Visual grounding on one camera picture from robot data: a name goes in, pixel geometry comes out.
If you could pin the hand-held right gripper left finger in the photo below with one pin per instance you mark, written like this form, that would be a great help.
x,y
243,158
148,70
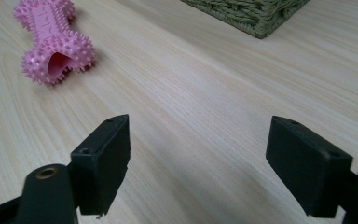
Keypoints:
x,y
101,165

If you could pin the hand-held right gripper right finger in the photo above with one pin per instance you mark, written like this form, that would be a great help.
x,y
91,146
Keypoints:
x,y
304,168

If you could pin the pink spiky bone toy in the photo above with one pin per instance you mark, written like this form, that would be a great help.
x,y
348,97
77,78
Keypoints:
x,y
54,40

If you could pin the green woven basket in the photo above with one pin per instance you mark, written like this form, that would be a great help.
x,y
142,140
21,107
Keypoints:
x,y
254,14

